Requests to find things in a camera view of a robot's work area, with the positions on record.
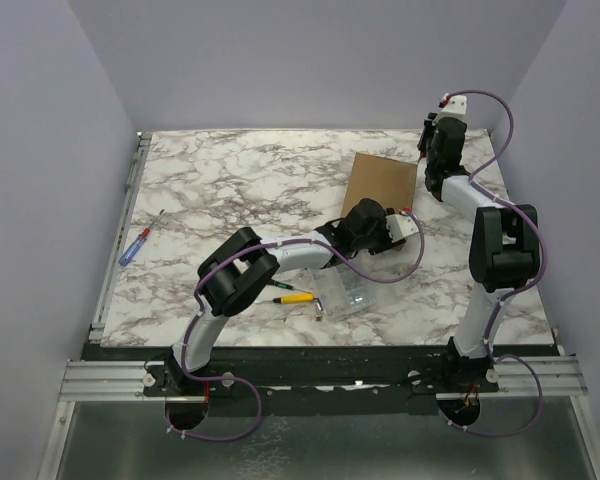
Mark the aluminium frame rail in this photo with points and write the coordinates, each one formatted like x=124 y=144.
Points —
x=537 y=425

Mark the left side metal rail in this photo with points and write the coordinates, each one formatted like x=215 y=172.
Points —
x=131 y=188

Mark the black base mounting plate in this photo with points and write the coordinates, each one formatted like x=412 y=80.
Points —
x=322 y=380

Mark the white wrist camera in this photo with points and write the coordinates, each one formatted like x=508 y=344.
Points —
x=451 y=106
x=400 y=226

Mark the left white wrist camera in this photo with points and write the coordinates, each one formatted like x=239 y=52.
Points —
x=400 y=226

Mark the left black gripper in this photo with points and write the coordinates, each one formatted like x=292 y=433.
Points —
x=386 y=243

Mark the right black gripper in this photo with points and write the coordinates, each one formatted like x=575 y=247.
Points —
x=427 y=138

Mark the black green precision screwdriver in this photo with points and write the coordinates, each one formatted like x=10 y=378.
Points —
x=280 y=285

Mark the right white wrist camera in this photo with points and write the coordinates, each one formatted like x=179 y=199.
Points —
x=451 y=106

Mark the clear plastic screw organizer box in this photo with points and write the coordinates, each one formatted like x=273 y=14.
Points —
x=342 y=291

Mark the small metal hex key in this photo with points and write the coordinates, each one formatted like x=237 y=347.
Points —
x=319 y=309

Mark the brown cardboard express box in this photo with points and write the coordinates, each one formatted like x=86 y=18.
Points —
x=389 y=182

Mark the yellow handled screwdriver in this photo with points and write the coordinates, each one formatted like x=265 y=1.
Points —
x=294 y=299

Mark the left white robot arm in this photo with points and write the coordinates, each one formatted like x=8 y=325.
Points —
x=236 y=273

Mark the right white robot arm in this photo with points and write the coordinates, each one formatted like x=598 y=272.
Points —
x=505 y=252

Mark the red blue screwdriver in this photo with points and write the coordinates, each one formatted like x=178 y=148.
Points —
x=132 y=250

